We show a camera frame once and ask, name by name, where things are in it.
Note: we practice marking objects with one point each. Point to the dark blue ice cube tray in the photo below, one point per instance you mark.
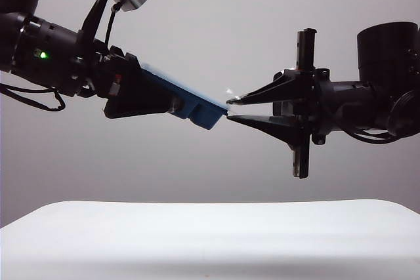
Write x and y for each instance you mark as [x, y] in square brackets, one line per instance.
[203, 116]

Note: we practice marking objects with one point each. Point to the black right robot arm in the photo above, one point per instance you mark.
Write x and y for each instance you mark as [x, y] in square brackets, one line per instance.
[380, 73]

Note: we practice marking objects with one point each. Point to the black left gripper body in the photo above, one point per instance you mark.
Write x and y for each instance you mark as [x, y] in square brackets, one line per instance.
[96, 70]

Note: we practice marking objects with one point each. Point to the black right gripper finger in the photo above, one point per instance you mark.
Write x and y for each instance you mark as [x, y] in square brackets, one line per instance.
[279, 91]
[279, 129]

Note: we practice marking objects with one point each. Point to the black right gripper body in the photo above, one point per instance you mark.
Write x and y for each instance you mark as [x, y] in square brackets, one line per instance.
[303, 122]

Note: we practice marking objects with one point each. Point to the translucent plastic tray lid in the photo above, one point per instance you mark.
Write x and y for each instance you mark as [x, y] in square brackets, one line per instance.
[200, 94]

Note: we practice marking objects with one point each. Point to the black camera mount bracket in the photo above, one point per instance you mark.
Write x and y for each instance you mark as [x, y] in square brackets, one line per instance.
[95, 14]

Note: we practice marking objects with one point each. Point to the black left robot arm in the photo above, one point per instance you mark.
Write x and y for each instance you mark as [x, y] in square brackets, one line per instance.
[39, 53]

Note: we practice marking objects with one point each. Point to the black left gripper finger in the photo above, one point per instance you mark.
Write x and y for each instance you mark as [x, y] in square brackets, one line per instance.
[141, 96]

